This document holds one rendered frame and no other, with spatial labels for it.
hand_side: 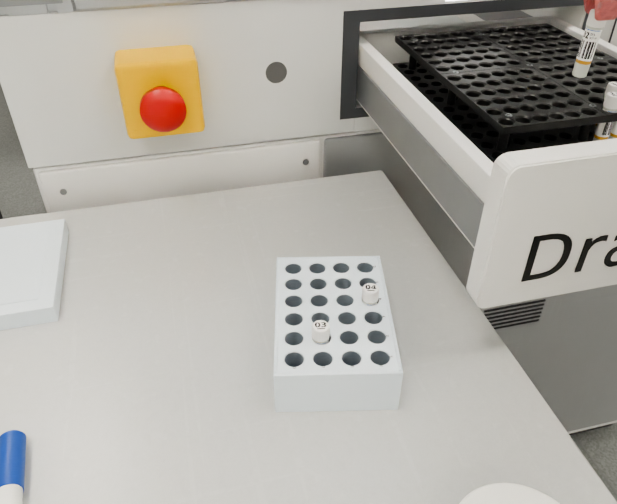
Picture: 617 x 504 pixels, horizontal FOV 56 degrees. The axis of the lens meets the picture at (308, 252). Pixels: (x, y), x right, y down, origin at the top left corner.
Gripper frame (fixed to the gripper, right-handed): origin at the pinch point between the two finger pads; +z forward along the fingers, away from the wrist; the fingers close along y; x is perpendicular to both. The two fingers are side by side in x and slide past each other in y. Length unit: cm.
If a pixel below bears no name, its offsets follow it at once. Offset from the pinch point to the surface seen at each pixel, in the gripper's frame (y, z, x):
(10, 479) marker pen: -16.9, 18.8, 41.5
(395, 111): 8.2, 12.2, 10.5
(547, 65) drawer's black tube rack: 8.9, 9.2, -3.9
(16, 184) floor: 150, 118, 92
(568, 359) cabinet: 13, 69, -31
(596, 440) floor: 11, 100, -49
